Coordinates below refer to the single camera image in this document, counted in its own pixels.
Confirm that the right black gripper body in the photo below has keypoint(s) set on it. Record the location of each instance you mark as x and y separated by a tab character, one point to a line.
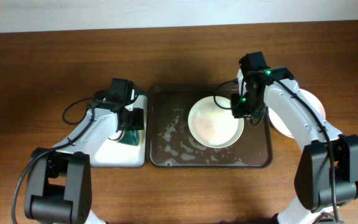
245	106

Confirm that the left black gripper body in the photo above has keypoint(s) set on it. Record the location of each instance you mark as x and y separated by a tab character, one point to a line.
136	119

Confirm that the green yellow sponge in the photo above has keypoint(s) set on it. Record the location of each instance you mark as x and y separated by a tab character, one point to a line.
131	137

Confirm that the pink plate with red stain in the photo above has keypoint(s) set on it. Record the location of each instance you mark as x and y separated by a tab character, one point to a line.
279	125

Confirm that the cream plate with red stain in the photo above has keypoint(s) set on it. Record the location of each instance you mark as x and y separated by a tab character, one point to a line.
213	126

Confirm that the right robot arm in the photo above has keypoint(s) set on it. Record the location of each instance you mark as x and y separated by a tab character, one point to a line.
327	175

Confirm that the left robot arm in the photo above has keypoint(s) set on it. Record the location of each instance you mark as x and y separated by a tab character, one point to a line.
59	179

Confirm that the white sponge tray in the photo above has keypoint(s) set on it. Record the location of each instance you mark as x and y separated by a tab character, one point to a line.
102	142

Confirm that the dark brown serving tray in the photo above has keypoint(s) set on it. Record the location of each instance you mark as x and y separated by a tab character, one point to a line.
170	143

